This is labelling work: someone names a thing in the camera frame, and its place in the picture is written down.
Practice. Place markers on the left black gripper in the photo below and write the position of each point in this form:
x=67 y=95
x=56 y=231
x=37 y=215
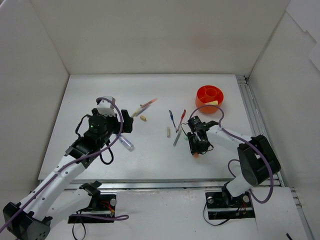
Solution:
x=120 y=122

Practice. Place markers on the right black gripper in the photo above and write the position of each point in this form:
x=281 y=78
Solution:
x=198 y=139

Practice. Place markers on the grey green pen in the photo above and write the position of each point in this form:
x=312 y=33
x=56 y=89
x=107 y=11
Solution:
x=176 y=138

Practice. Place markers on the red gel pen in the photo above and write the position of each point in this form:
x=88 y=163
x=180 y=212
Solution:
x=181 y=120

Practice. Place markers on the yellow highlighter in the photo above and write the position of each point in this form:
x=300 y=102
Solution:
x=214 y=103

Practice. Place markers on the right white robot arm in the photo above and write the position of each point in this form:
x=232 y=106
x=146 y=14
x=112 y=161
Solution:
x=257 y=160

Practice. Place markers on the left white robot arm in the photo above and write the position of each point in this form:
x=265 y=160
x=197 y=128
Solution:
x=33 y=217

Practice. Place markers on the small tan eraser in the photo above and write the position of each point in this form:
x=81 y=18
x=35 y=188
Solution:
x=143 y=118

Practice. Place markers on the clear blue glue bottle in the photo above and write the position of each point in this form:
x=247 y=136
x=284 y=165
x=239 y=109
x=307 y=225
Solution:
x=126 y=143

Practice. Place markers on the yellow beige pen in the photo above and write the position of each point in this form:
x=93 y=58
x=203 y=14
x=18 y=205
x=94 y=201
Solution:
x=140 y=110

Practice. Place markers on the pink capped pen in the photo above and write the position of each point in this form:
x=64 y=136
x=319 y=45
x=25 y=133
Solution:
x=149 y=102

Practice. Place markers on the white eraser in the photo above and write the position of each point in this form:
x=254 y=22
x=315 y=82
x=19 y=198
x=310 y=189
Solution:
x=168 y=132

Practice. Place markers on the blue gel pen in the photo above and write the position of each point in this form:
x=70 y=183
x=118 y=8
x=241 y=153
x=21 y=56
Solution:
x=172 y=119

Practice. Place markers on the orange round divided container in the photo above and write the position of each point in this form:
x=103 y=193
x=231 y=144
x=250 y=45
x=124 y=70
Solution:
x=208 y=93

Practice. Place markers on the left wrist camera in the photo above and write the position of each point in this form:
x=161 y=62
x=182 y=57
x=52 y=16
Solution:
x=105 y=108

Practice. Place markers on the aluminium frame rail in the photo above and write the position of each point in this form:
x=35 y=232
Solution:
x=258 y=127

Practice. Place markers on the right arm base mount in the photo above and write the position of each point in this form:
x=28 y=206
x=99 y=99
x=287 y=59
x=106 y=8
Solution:
x=216 y=208

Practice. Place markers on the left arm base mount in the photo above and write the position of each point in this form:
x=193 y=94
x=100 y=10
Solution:
x=104 y=207

